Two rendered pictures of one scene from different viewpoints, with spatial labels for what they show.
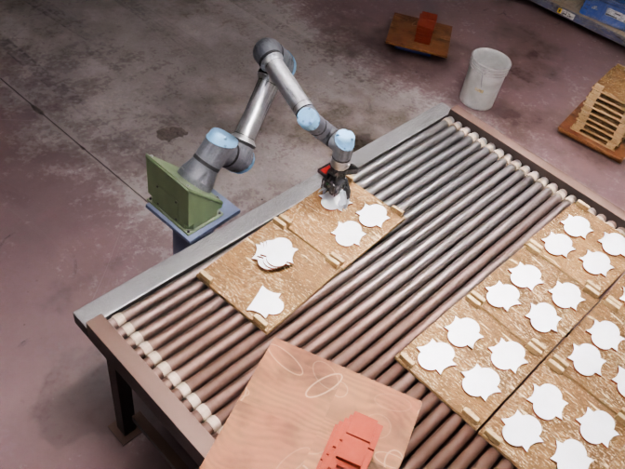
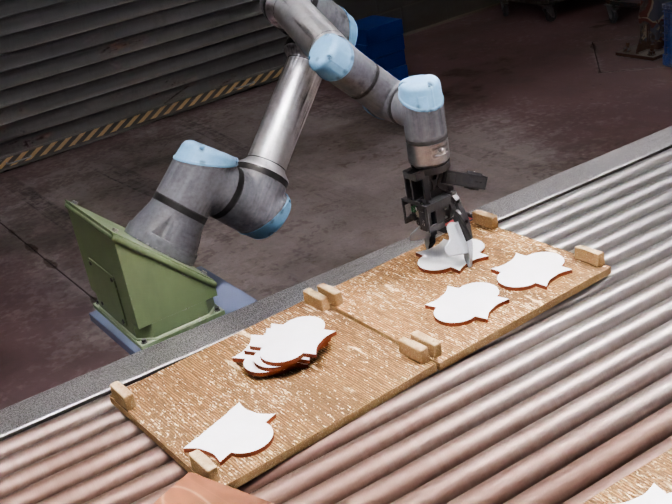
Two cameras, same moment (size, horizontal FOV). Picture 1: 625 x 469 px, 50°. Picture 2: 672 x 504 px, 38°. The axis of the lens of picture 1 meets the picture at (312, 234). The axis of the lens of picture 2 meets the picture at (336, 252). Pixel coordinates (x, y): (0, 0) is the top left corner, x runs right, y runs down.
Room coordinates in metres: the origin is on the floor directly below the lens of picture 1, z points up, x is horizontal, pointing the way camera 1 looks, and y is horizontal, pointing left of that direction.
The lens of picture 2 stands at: (0.42, -0.56, 1.77)
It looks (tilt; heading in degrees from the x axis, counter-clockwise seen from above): 25 degrees down; 25
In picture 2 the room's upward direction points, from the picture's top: 10 degrees counter-clockwise
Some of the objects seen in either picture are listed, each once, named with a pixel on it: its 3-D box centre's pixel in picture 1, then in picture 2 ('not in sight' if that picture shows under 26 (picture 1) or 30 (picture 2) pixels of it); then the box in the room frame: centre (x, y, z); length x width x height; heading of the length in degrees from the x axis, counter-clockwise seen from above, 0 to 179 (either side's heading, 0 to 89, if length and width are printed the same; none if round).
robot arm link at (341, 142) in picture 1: (342, 145); (421, 109); (1.98, -0.05, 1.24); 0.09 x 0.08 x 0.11; 52
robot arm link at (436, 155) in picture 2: (340, 162); (429, 151); (1.98, -0.05, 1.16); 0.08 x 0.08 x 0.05
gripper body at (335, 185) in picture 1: (336, 178); (431, 193); (1.98, -0.05, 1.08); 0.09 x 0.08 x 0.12; 147
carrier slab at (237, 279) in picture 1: (270, 273); (270, 383); (1.57, 0.12, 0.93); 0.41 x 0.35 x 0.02; 148
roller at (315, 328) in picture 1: (394, 268); (577, 361); (1.73, -0.34, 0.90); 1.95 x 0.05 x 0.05; 143
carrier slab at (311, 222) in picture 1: (341, 219); (460, 285); (1.91, -0.10, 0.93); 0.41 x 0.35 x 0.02; 147
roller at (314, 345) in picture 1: (404, 276); (601, 374); (1.70, -0.38, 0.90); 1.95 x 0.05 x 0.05; 143
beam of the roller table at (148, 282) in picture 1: (300, 195); (390, 269); (2.05, 0.08, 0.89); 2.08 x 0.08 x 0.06; 143
